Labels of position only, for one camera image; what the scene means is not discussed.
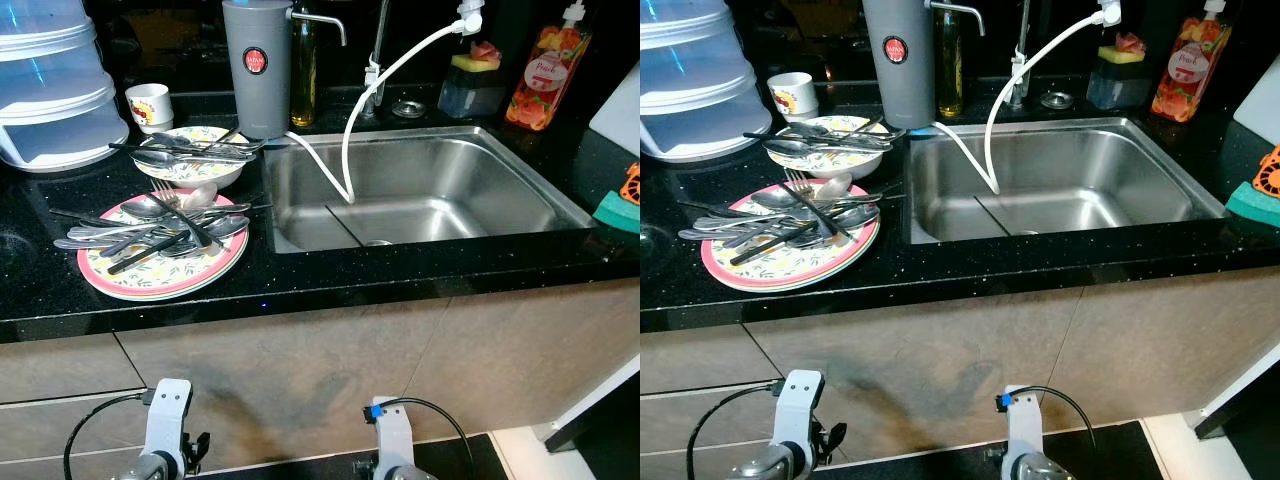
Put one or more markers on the white board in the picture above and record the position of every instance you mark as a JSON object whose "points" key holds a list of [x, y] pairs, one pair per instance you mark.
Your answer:
{"points": [[620, 115], [1262, 115]]}

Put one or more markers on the pink rimmed patterned plate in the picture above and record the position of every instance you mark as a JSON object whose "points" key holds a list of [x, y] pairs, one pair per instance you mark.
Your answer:
{"points": [[170, 275], [800, 268]]}

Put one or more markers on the lemon pattern bowl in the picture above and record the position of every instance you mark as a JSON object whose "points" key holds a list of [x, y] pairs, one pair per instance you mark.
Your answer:
{"points": [[825, 167], [190, 176]]}

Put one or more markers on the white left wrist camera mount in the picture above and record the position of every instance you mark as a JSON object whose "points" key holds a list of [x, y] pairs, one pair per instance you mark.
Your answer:
{"points": [[168, 420], [800, 410]]}

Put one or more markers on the pink scrubber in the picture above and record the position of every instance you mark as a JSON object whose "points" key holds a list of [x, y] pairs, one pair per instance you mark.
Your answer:
{"points": [[487, 50], [1132, 43]]}

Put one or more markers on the translucent tiered plastic container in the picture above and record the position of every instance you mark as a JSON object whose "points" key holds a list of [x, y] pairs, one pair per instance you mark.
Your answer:
{"points": [[60, 100], [700, 100]]}

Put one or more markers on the steel fork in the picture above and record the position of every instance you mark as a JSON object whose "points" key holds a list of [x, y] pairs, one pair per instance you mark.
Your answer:
{"points": [[252, 144], [794, 180], [161, 189], [890, 133]]}

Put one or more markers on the stainless steel sink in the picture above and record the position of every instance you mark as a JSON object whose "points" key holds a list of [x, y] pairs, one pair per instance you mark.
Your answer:
{"points": [[480, 180], [1110, 170]]}

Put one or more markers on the black chopstick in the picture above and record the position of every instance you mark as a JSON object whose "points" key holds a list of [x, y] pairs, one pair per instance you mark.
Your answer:
{"points": [[125, 147], [774, 245], [150, 252], [758, 137]]}

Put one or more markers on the orange dish soap bottle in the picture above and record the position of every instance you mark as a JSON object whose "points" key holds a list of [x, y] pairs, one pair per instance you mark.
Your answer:
{"points": [[545, 85], [1190, 75]]}

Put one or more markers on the dark soap dispenser box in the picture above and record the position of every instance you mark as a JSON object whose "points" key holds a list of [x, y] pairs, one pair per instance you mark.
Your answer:
{"points": [[1110, 92], [465, 100]]}

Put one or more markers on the green sponge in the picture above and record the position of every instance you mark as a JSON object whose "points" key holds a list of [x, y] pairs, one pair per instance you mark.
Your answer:
{"points": [[1255, 203], [618, 212]]}

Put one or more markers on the grey water filter canister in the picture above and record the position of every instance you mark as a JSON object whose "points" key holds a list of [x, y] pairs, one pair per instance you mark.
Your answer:
{"points": [[257, 100], [898, 95]]}

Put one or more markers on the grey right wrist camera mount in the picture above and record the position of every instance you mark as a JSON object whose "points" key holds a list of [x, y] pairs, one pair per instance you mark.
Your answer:
{"points": [[395, 440], [1025, 430]]}

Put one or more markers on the yellow sponge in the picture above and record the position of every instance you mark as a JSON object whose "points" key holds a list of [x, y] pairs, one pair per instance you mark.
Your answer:
{"points": [[468, 63], [1115, 55]]}

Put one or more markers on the round steel drain cap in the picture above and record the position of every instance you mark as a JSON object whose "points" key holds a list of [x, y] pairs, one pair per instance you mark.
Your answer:
{"points": [[1057, 100], [408, 108]]}

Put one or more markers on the glass oil bottle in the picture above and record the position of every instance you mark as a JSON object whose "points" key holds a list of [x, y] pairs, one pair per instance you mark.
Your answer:
{"points": [[303, 95], [947, 90]]}

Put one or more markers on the white door edge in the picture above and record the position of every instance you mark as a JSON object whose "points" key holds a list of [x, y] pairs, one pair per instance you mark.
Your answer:
{"points": [[1240, 391], [590, 398]]}

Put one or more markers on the white cartoon print cup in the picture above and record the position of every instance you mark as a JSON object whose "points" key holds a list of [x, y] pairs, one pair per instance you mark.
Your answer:
{"points": [[148, 105], [790, 95]]}

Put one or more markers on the chrome faucet pipe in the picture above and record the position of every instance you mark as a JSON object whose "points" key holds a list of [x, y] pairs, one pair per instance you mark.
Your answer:
{"points": [[1022, 30], [381, 30]]}

